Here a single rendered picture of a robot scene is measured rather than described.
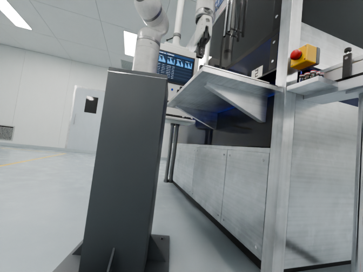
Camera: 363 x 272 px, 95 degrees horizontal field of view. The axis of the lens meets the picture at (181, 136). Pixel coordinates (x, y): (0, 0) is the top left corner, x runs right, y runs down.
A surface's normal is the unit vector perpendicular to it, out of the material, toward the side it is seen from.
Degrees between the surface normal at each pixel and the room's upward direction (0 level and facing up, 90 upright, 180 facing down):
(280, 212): 90
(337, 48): 90
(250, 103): 90
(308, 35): 90
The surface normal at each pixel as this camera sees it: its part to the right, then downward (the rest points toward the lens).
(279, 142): -0.95, -0.13
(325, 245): 0.29, -0.03
